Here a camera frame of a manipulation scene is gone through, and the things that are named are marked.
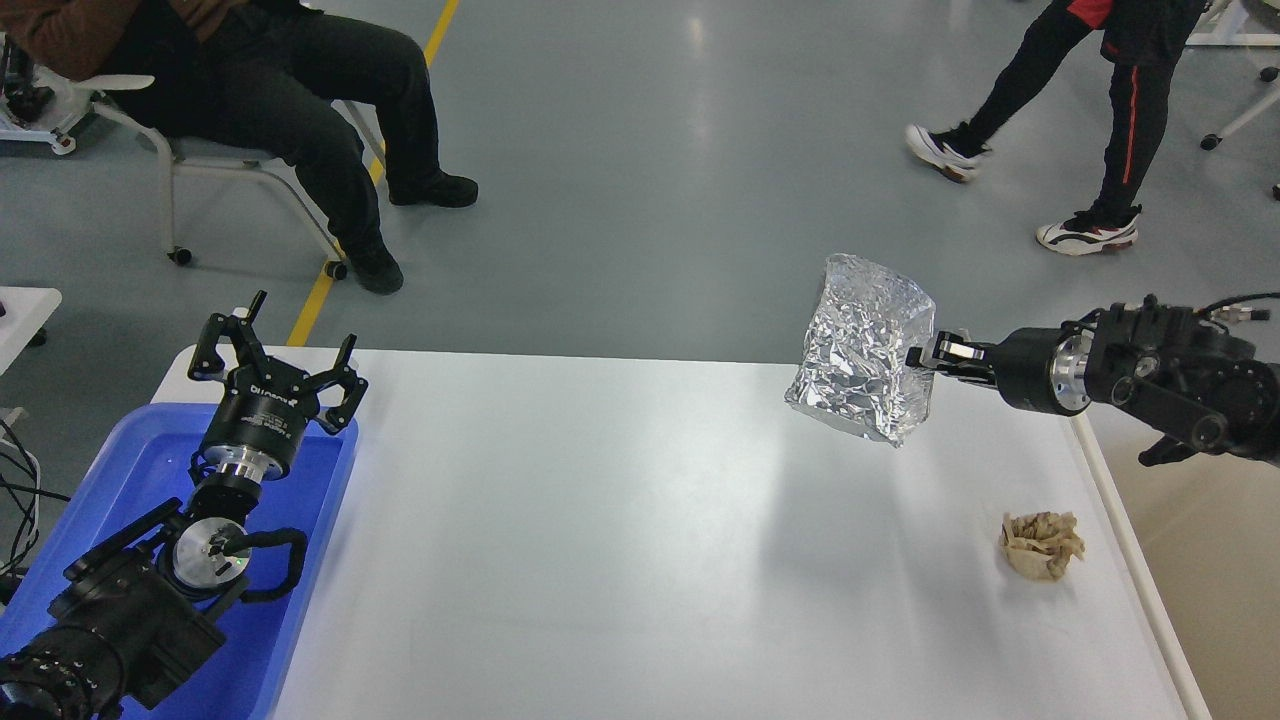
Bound white equipment cart base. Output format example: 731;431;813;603
1;36;92;156

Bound white wheeled chair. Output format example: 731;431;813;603
69;74;348;281

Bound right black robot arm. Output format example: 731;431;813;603
906;293;1279;468

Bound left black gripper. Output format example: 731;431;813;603
188;292;369;480

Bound white chair base right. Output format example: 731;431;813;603
1185;0;1280;201

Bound beige plastic bin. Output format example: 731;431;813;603
1080;407;1279;719

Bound crumpled brown paper ball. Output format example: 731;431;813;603
998;511;1085;582

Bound white side table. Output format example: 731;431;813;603
0;286;63;374

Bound walking person black trousers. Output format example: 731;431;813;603
905;1;1208;258

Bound blue plastic tray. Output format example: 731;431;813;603
1;404;358;719

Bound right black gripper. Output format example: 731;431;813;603
906;328;1092;416

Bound silver foil bag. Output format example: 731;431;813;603
783;252;934;448

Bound black cables at left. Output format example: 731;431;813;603
0;407;70;606

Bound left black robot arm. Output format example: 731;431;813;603
3;292;369;719

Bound seated person dark trousers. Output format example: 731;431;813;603
0;0;479;296

